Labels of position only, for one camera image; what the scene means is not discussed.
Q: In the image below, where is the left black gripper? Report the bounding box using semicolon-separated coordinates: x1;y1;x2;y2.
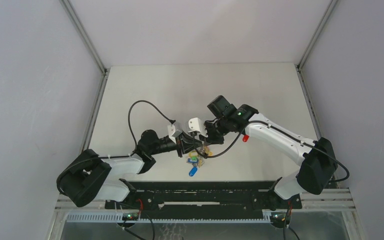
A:
149;130;202;158

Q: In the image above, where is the metal key organizer ring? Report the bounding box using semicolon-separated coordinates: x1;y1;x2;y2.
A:
186;144;213;178

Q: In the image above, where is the red tagged key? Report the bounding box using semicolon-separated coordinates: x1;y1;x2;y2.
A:
242;134;250;143

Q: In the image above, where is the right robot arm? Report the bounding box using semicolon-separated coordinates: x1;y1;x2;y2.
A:
201;95;350;211

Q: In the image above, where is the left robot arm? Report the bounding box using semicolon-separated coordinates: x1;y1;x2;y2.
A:
56;129;197;209

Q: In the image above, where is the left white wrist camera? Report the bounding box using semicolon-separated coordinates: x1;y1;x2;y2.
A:
167;121;183;143

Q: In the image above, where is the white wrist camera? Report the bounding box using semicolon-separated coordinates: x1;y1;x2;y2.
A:
167;121;183;143
187;117;208;137

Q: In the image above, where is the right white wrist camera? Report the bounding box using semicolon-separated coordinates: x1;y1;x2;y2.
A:
187;117;208;137

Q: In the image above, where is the left black camera cable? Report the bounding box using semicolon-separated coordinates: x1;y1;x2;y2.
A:
127;99;177;155

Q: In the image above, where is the black camera cable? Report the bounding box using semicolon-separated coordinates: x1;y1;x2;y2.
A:
127;99;177;155
191;120;351;184

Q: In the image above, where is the right black camera cable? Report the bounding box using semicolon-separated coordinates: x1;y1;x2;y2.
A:
191;120;351;184

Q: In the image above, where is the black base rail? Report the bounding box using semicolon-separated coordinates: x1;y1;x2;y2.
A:
104;181;303;220

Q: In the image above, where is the left aluminium frame post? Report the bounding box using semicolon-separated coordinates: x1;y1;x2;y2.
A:
59;0;107;76

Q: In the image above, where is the aluminium frame post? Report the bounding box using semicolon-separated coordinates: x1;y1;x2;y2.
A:
296;0;340;72
59;0;107;76

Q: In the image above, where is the right aluminium frame post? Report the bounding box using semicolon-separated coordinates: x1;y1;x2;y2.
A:
296;0;340;72

